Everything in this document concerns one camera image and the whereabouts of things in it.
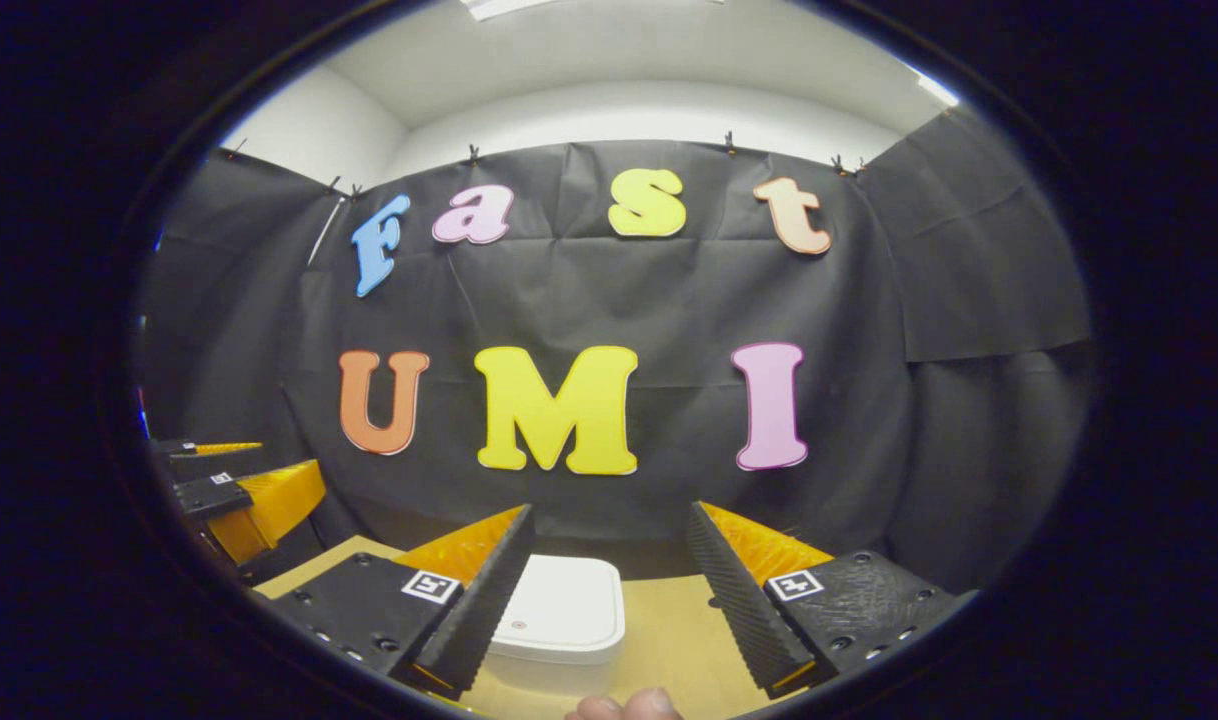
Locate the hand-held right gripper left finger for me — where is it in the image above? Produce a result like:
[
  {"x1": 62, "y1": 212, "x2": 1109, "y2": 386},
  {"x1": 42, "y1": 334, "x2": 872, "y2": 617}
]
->
[{"x1": 252, "y1": 503, "x2": 537, "y2": 701}]

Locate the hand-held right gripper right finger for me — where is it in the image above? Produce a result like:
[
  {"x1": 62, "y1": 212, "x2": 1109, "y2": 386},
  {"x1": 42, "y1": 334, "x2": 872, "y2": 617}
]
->
[{"x1": 685, "y1": 500, "x2": 975, "y2": 699}]

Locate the white desktop garbage bin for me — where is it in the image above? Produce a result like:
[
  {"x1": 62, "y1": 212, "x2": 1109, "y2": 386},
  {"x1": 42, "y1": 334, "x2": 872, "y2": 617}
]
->
[{"x1": 484, "y1": 554, "x2": 627, "y2": 698}]

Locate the wooden desktop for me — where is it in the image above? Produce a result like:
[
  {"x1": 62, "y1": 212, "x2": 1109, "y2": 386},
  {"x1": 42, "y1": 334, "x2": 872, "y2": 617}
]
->
[{"x1": 252, "y1": 535, "x2": 770, "y2": 720}]

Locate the thin white rod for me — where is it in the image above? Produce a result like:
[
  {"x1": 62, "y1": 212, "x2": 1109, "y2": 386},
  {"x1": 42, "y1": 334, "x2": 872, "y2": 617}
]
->
[{"x1": 307, "y1": 197, "x2": 346, "y2": 266}]

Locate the black backdrop cloth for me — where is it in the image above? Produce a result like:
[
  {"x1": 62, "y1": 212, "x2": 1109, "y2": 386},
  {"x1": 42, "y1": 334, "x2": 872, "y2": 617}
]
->
[{"x1": 134, "y1": 105, "x2": 1095, "y2": 601}]

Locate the row of black cloth clips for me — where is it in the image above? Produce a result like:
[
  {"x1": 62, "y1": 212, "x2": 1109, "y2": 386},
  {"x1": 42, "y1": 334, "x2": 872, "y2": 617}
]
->
[{"x1": 224, "y1": 130, "x2": 865, "y2": 196}]

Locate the large ceiling light panel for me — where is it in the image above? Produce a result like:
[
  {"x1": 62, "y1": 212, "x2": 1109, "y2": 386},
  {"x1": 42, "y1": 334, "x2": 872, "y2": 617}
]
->
[{"x1": 459, "y1": 0, "x2": 570, "y2": 21}]

